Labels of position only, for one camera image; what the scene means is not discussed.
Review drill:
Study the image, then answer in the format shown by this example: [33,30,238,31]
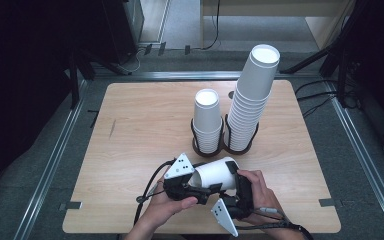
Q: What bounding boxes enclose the black cabinet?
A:
[101,0,145,65]

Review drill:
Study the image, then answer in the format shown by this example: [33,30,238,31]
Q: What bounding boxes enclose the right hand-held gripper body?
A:
[210,173,255,238]

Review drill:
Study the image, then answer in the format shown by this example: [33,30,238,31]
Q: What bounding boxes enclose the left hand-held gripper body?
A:
[162,152,214,206]

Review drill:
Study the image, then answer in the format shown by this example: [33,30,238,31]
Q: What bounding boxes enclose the white paper cup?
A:
[188,156,240,192]

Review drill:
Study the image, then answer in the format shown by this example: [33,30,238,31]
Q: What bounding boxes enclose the black tripod leg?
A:
[279,0,359,75]

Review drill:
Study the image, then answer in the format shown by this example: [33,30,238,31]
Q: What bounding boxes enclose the person's left hand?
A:
[145,179,200,229]

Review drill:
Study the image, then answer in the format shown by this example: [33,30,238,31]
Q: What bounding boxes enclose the black floor cables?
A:
[294,78,358,118]

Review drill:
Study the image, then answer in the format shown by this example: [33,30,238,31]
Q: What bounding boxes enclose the dark curtain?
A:
[0,0,78,188]

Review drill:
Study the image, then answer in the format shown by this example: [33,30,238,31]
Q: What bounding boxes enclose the black metal stand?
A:
[68,49,96,109]

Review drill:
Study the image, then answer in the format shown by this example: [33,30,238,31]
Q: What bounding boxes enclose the black equipment stand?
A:
[319,0,384,159]

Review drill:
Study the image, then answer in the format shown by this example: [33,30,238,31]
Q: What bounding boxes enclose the light wooden furniture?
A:
[199,0,358,51]

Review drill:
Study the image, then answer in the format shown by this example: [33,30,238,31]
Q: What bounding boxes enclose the hanging black cable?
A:
[201,0,222,51]

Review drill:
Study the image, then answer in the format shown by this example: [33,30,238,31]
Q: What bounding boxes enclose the aluminium frame rail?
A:
[13,79,89,240]
[93,70,324,81]
[324,79,384,231]

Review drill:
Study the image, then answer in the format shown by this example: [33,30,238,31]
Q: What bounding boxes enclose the tall stack of white cups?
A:
[224,44,281,153]

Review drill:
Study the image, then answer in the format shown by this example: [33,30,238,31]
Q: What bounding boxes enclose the white floor cable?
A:
[119,46,148,74]

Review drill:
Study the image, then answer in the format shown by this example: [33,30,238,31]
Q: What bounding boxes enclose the short stack of white cups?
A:
[193,88,224,154]

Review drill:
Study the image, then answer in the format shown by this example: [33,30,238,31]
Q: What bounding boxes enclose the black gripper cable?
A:
[133,159,178,226]
[236,206,314,240]

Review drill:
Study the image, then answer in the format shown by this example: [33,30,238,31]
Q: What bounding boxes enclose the person's right hand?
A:
[236,169,284,232]

